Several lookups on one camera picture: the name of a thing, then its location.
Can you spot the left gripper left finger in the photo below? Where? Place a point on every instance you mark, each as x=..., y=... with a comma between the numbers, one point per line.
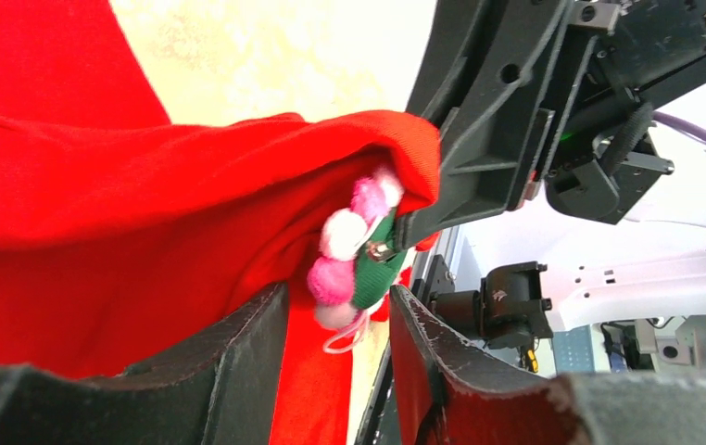
x=216, y=387

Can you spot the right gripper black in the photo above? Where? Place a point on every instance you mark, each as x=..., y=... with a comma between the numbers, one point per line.
x=486, y=69

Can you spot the red t-shirt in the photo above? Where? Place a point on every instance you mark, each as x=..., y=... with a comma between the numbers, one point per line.
x=122, y=233

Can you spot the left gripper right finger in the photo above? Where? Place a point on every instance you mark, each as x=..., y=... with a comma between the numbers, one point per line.
x=492, y=402

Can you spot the pink flower brooch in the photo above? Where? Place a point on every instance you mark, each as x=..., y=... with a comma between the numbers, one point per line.
x=358, y=261

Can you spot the aluminium rail frame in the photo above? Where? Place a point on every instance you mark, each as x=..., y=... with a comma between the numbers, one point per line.
x=408, y=391

